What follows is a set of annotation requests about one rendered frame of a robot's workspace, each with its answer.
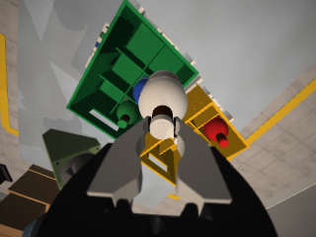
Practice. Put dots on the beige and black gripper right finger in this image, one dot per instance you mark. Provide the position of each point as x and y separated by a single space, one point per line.
207 178

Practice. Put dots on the white bottle with grey label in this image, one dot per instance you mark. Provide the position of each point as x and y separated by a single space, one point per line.
162 98

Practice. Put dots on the blue bottle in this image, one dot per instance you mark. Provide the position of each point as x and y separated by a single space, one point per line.
138 87

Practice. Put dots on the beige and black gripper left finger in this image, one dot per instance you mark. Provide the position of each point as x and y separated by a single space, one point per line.
112 173

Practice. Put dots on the beige paper pick list strip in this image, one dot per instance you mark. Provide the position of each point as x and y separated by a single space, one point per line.
98 41

